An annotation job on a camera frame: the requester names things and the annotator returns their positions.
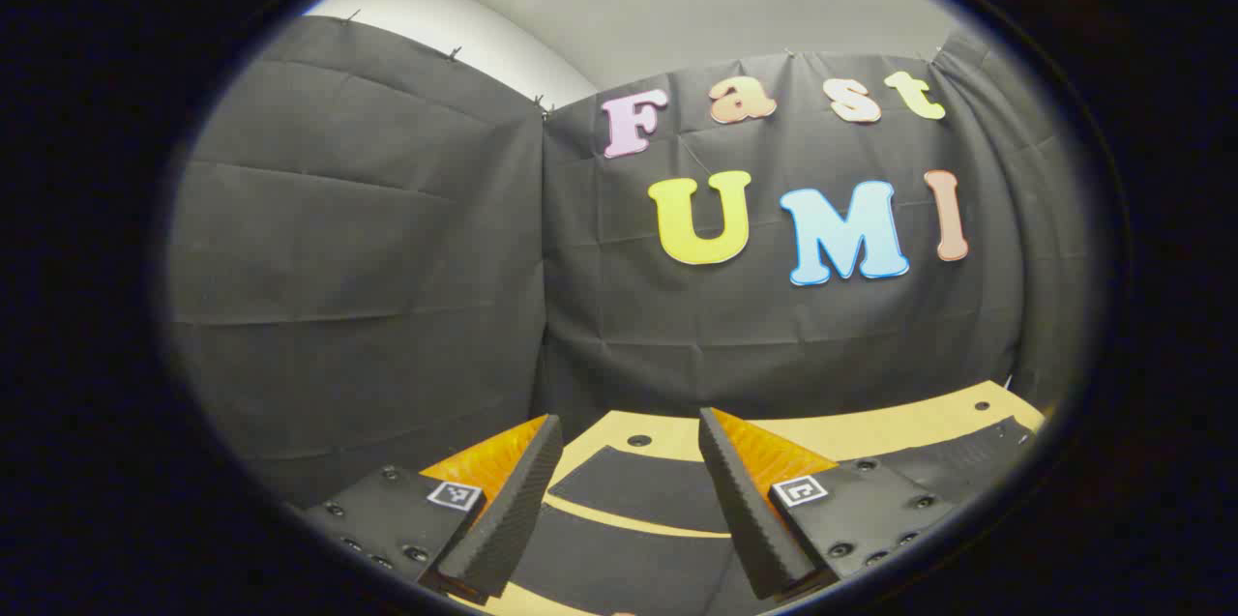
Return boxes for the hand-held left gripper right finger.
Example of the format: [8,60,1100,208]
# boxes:
[697,406,960,603]

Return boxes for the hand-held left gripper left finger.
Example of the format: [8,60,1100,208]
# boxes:
[290,414,565,605]

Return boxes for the dark grey jeans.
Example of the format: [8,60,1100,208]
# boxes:
[503,416,1038,613]

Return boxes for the black backdrop cloth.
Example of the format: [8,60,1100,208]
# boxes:
[164,14,1094,511]

